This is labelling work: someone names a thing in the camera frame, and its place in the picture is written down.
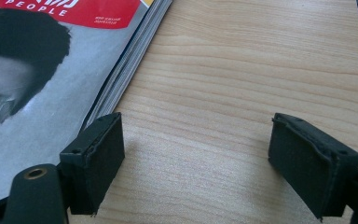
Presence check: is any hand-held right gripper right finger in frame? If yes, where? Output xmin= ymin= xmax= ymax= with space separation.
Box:
xmin=268 ymin=112 xmax=358 ymax=221

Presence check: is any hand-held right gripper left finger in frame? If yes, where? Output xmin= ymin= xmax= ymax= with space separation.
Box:
xmin=59 ymin=111 xmax=126 ymax=217

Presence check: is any portrait cover magazine red label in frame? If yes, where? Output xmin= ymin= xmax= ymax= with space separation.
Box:
xmin=0 ymin=0 xmax=154 ymax=210

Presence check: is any light blue magazine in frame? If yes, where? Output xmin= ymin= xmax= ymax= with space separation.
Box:
xmin=80 ymin=0 xmax=174 ymax=132

